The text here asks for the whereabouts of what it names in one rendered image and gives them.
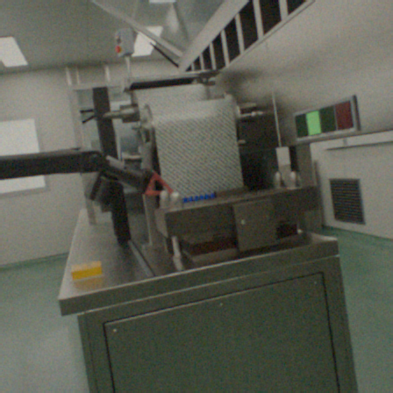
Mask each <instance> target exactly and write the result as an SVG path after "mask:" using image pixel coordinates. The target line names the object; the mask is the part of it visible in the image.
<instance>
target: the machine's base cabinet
mask: <svg viewBox="0 0 393 393"><path fill-rule="evenodd" d="M76 319H77V324H78V330H79V335H80V341H81V346H82V356H83V361H84V367H85V371H86V376H87V382H88V387H89V393H359V391H358V384H357V378H356V372H355V365H354V352H353V346H352V343H351V339H350V332H349V325H348V319H347V307H346V299H345V294H344V287H343V281H342V274H341V267H340V260H339V255H338V254H337V255H333V256H330V257H325V258H322V259H317V260H314V261H307V262H303V263H298V264H295V265H290V266H287V267H282V268H275V269H271V270H267V271H263V272H260V273H256V274H252V275H245V276H241V277H237V278H232V279H229V280H224V281H221V282H214V283H210V284H205V285H198V286H195V287H190V288H187V289H179V290H176V291H171V292H168V293H163V294H159V295H155V296H151V297H144V298H141V299H137V300H133V301H129V302H125V303H121V304H113V305H110V306H105V307H102V308H98V309H94V310H90V311H83V312H78V313H76Z"/></svg>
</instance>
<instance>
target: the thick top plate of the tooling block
mask: <svg viewBox="0 0 393 393"><path fill-rule="evenodd" d="M302 186H303V187H302V188H299V189H289V185H287V187H282V188H274V187H273V188H268V189H258V190H254V191H249V192H248V193H243V194H238V195H232V196H223V197H218V198H216V197H213V198H208V199H204V200H198V201H194V202H188V203H184V207H185V209H181V210H176V211H171V210H170V207H168V208H162V209H160V207H159V208H154V215H155V221H156V227H157V230H158V231H160V232H161V233H163V234H164V235H165V236H166V237H168V238H170V237H175V236H180V235H184V234H189V233H193V232H201V231H206V230H210V229H215V228H220V227H229V226H234V223H233V217H232V205H235V204H243V203H249V202H253V201H258V200H262V199H268V198H269V199H272V205H273V212H274V218H278V217H282V216H287V215H292V214H297V213H301V212H306V211H314V210H319V202H318V190H317V186H309V185H302Z"/></svg>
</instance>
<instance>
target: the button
mask: <svg viewBox="0 0 393 393"><path fill-rule="evenodd" d="M71 274H72V279H73V281H74V280H79V279H83V278H88V277H91V276H96V275H101V274H102V269H101V263H100V261H93V262H89V263H84V264H80V265H75V266H73V267H72V273H71Z"/></svg>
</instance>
